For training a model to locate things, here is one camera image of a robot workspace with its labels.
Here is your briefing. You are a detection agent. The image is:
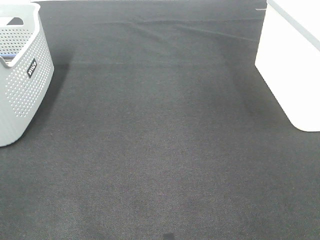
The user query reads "blue cloth inside basket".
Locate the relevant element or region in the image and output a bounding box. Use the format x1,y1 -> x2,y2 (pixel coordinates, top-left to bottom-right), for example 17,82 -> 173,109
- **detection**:
0,53 -> 16,62

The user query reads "grey perforated laundry basket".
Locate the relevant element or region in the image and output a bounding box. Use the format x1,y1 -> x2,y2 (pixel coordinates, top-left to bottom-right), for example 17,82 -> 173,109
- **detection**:
0,0 -> 54,147

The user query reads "black fabric table mat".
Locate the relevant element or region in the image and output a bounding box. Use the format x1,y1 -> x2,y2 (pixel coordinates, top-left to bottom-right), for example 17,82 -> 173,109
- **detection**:
0,0 -> 320,240

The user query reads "white plastic storage bin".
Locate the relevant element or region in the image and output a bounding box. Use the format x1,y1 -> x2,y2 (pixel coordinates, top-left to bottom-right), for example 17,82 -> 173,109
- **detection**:
255,0 -> 320,132

